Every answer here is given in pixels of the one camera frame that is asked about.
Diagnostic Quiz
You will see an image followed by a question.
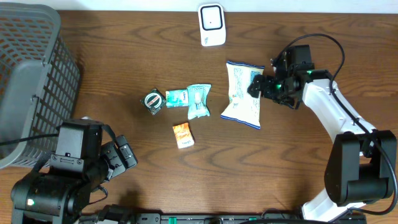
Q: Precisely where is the white yellow chip bag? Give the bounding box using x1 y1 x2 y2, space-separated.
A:
220 60 264 129

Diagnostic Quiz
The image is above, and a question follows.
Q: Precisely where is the teal white snack packet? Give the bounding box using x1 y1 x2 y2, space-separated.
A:
187 84 211 119

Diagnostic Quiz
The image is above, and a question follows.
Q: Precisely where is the orange snack packet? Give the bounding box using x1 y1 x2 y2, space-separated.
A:
172 123 195 149

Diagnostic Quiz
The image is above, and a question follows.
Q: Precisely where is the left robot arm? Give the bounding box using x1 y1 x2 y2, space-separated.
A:
11 119 137 223

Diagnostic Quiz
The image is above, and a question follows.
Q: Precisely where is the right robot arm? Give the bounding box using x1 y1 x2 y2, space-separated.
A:
248 45 397 222

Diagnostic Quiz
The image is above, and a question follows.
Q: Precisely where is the white barcode scanner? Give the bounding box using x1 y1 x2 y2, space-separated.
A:
198 3 226 47

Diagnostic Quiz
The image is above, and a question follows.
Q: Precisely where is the dark grey plastic basket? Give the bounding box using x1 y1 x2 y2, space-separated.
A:
1 2 81 168

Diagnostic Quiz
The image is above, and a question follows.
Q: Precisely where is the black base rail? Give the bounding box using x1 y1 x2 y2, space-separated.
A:
77 213 368 224

